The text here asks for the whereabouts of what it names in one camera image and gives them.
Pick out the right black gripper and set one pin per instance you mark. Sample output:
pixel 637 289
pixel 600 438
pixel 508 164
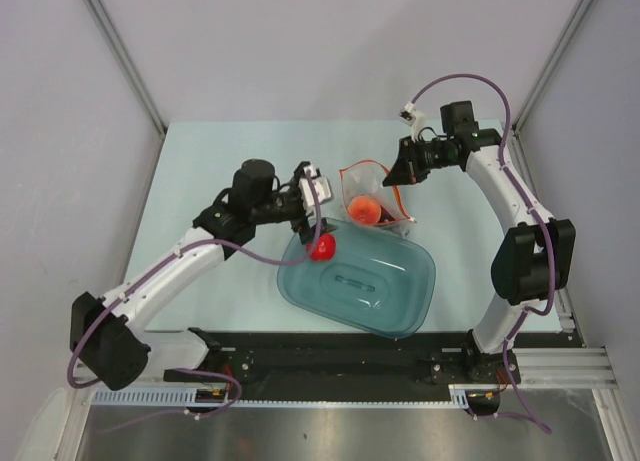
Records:
pixel 401 172

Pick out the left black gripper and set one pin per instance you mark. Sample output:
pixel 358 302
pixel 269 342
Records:
pixel 301 225

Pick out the red toy apple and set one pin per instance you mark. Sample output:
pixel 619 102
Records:
pixel 324 249

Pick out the clear orange zip top bag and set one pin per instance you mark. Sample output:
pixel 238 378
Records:
pixel 365 178

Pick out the orange toy peach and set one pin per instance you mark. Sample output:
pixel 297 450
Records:
pixel 365 210

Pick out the blue transparent plastic tub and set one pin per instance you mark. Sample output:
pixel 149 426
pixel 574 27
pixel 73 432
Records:
pixel 376 282

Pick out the purple toy eggplant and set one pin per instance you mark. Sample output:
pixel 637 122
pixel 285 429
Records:
pixel 386 216

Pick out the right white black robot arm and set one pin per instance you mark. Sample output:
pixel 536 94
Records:
pixel 534 258

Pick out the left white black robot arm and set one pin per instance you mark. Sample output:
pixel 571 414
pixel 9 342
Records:
pixel 107 332

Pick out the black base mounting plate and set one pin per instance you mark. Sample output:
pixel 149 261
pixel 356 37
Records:
pixel 353 388

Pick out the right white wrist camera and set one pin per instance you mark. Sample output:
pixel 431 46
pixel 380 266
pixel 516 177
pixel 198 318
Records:
pixel 413 118

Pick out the white slotted cable duct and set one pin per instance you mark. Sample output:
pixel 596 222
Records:
pixel 201 397

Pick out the right aluminium corner post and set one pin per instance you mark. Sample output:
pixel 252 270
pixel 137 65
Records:
pixel 574 22

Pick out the aluminium corner post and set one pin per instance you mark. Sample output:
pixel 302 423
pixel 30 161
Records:
pixel 574 22
pixel 121 54

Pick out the left aluminium corner post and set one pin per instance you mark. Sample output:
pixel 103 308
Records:
pixel 121 54

